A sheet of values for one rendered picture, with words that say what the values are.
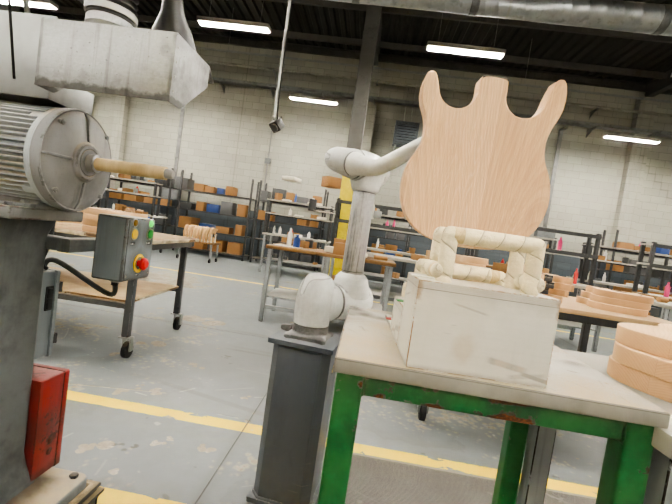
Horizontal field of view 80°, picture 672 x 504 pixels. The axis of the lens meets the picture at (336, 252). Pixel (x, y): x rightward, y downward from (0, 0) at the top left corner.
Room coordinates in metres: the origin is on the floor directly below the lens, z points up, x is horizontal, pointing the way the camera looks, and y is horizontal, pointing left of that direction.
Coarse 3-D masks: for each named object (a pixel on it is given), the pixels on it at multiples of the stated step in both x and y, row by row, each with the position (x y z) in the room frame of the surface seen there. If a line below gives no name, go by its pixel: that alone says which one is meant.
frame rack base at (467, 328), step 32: (416, 288) 0.78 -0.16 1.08; (448, 288) 0.76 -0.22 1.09; (480, 288) 0.76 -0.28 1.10; (416, 320) 0.76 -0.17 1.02; (448, 320) 0.76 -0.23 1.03; (480, 320) 0.76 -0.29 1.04; (512, 320) 0.76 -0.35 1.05; (544, 320) 0.76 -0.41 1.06; (416, 352) 0.76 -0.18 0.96; (448, 352) 0.76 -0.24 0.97; (480, 352) 0.76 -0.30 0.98; (512, 352) 0.76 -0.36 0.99; (544, 352) 0.76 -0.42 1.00; (544, 384) 0.76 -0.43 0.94
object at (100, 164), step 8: (96, 160) 1.01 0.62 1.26; (104, 160) 1.01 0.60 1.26; (112, 160) 1.01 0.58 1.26; (96, 168) 1.01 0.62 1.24; (104, 168) 1.01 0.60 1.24; (112, 168) 1.01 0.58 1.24; (120, 168) 1.00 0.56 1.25; (128, 168) 1.00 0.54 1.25; (136, 168) 1.00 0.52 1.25; (144, 168) 1.00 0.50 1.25; (152, 168) 1.00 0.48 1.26; (160, 168) 1.00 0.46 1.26; (144, 176) 1.01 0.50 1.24; (152, 176) 1.00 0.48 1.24; (160, 176) 1.00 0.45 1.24
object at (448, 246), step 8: (448, 240) 0.77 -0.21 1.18; (456, 240) 0.78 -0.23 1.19; (440, 248) 0.79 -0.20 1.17; (448, 248) 0.77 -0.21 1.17; (456, 248) 0.78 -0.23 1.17; (440, 256) 0.78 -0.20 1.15; (448, 256) 0.77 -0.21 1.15; (440, 264) 0.78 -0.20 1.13; (448, 264) 0.77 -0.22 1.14; (448, 272) 0.77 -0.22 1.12; (440, 280) 0.78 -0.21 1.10; (448, 280) 0.78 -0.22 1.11
